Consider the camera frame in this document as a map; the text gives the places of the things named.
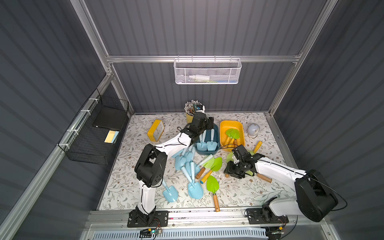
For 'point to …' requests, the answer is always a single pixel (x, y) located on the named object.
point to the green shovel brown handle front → (213, 184)
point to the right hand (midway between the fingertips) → (226, 173)
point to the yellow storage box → (226, 125)
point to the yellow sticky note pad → (111, 136)
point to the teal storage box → (216, 138)
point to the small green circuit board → (147, 233)
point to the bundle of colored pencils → (190, 107)
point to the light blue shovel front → (195, 189)
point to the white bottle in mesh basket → (199, 78)
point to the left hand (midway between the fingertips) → (211, 118)
